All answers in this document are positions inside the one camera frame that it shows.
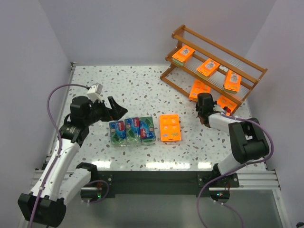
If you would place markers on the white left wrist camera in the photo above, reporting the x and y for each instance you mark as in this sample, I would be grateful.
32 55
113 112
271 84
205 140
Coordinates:
94 92

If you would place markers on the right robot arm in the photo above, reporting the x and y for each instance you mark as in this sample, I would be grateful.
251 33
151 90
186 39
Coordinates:
247 140

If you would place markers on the black table base frame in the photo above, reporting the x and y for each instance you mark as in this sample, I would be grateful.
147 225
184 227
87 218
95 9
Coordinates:
156 183

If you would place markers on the wooden shelf rack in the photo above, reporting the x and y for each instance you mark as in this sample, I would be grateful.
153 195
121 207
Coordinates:
206 48

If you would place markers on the orange sponge box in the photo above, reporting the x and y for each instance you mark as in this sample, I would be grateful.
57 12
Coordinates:
183 55
223 101
232 82
208 68

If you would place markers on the blue sponge pack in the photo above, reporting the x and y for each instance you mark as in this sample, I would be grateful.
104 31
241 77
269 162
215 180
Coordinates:
117 133
132 128

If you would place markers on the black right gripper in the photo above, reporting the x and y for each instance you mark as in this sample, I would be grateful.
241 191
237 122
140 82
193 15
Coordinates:
202 113

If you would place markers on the blue sponge pack middle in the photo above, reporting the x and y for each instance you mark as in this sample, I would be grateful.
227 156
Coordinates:
132 128

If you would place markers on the green sponge pack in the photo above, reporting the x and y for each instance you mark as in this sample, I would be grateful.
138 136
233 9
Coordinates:
147 131

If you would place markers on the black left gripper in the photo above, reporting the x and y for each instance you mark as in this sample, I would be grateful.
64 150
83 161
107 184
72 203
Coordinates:
107 108

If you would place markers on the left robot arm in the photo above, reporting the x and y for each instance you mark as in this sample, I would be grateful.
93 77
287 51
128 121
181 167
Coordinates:
47 201

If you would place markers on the blue sponge pack left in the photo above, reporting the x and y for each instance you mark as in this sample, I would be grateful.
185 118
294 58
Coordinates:
117 133

